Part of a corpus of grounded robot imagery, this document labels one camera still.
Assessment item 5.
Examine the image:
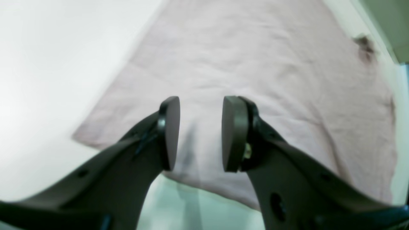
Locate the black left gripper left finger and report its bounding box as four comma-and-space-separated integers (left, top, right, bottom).
0, 96, 180, 230

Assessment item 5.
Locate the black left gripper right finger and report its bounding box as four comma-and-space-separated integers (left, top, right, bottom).
222, 96, 409, 230

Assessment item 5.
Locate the pink T-shirt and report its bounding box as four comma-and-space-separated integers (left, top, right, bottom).
73, 0, 397, 211

